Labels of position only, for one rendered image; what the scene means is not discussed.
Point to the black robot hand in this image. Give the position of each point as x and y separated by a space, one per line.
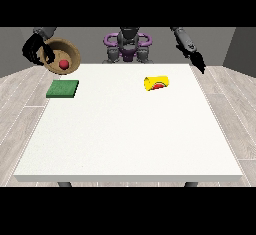
32 50
197 60

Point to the brown wooden bowl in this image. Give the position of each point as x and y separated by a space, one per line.
68 53

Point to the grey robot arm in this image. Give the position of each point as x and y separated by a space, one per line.
184 40
44 31

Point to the small red ball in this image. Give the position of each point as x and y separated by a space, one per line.
64 64

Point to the yellow cup with melon print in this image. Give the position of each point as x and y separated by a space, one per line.
156 82

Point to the green square pad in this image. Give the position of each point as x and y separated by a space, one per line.
62 88

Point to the grey robot trunk purple rings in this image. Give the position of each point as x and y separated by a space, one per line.
128 47

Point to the dark table leg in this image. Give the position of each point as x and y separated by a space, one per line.
65 184
191 184

